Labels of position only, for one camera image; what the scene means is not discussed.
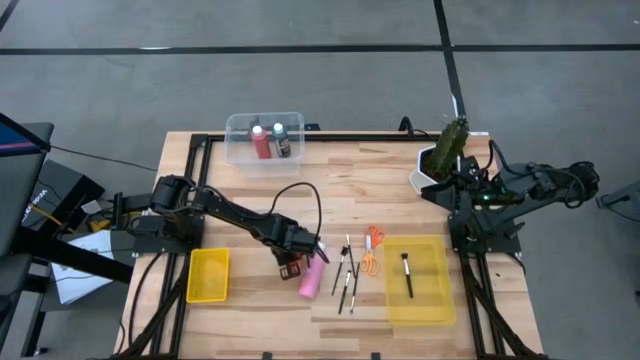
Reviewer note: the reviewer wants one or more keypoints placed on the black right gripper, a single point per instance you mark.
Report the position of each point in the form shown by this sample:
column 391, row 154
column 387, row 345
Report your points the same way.
column 456, row 192

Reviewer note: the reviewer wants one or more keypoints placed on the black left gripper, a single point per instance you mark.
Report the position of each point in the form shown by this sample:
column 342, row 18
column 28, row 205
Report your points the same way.
column 300, row 240

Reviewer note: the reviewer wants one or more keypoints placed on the pink paint bottle white cap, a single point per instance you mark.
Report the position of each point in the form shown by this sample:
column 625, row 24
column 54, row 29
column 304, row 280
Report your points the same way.
column 311, row 280

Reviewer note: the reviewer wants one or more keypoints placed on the thin brush wide black head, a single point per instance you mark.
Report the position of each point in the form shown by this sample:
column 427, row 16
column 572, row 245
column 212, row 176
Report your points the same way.
column 344, row 250

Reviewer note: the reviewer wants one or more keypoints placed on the thick black brush silver ferrule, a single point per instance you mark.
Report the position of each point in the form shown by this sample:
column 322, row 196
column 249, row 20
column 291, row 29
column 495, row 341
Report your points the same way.
column 345, row 292

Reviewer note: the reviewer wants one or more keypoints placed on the long thin black paintbrush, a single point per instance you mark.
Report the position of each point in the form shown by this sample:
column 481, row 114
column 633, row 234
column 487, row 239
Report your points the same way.
column 355, row 287

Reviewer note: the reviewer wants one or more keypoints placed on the large black fluffy-head brush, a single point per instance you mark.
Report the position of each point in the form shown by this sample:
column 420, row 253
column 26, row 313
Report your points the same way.
column 407, row 277

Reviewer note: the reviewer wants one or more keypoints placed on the dark paint bottle white cap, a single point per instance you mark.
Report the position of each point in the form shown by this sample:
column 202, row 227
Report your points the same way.
column 281, row 142

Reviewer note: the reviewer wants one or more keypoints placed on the red paint bottle white cap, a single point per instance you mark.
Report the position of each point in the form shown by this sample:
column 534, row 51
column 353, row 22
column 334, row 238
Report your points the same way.
column 261, row 145

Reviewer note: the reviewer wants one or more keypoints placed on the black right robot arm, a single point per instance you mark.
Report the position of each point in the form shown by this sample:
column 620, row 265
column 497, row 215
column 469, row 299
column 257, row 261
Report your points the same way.
column 530, row 182

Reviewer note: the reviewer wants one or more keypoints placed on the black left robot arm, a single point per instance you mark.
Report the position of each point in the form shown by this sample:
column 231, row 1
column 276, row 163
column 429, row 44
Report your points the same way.
column 230, row 212

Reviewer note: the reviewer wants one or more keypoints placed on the green cactus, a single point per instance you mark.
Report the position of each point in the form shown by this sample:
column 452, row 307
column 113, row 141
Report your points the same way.
column 447, row 147

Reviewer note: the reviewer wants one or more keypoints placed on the small yellow plastic basket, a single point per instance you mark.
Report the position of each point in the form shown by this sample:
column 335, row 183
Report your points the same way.
column 207, row 275

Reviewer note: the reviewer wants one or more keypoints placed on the translucent yellow plastic tray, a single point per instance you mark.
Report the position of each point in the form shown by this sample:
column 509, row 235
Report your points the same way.
column 430, row 300

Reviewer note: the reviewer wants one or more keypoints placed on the clear plastic storage bin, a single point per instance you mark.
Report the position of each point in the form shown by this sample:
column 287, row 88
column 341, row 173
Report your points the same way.
column 240, row 150

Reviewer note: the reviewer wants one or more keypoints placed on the white board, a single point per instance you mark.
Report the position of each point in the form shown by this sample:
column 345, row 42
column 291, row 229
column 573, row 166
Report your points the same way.
column 80, row 285

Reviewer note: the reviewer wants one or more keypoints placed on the black stand beam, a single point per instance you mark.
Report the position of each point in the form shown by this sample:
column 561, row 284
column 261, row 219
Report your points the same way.
column 75, row 257

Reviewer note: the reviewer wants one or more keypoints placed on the black equipment case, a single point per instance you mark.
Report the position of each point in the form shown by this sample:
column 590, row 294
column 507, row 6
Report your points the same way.
column 60, row 185

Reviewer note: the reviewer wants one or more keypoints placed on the dark monitor blue screen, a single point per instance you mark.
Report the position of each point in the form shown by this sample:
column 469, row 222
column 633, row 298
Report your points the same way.
column 20, row 190

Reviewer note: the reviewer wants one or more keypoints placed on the black aluminium table frame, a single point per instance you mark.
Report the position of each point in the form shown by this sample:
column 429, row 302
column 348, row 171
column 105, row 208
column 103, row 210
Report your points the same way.
column 350, row 136

